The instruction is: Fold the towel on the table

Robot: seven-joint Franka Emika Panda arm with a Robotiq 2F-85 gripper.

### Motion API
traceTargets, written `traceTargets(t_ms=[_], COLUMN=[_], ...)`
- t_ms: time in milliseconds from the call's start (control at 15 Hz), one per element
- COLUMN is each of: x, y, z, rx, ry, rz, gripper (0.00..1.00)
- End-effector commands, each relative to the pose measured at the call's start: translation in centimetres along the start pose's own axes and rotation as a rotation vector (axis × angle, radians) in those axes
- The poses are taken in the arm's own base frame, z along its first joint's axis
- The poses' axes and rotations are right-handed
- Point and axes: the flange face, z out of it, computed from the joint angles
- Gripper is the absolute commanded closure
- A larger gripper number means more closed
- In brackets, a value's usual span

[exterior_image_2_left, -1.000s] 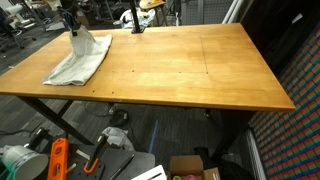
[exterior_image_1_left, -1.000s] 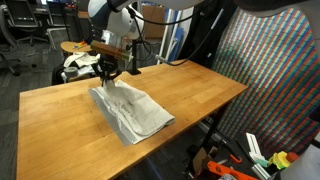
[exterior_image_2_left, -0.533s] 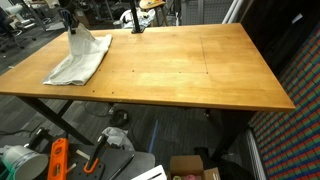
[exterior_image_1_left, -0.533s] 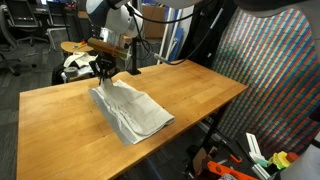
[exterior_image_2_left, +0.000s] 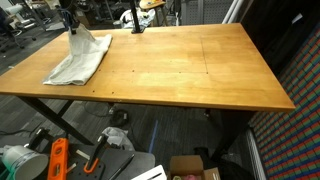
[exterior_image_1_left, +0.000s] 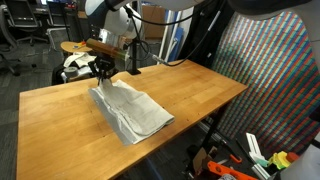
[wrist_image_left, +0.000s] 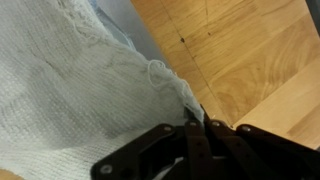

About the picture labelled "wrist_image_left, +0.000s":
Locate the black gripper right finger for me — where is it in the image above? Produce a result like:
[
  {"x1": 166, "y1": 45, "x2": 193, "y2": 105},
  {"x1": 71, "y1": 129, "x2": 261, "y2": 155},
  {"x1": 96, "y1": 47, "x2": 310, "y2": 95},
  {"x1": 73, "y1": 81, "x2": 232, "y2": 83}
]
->
[{"x1": 199, "y1": 104, "x2": 320, "y2": 180}]

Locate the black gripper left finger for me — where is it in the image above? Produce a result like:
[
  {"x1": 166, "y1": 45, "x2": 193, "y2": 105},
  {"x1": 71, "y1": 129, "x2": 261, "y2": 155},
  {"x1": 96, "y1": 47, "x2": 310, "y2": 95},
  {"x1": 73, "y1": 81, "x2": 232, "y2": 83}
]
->
[{"x1": 90, "y1": 106, "x2": 214, "y2": 180}]

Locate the white cloth towel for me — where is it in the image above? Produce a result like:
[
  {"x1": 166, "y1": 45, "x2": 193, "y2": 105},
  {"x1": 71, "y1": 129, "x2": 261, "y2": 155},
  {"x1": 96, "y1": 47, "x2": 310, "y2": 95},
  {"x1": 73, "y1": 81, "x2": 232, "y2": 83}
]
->
[{"x1": 0, "y1": 0, "x2": 205, "y2": 180}]

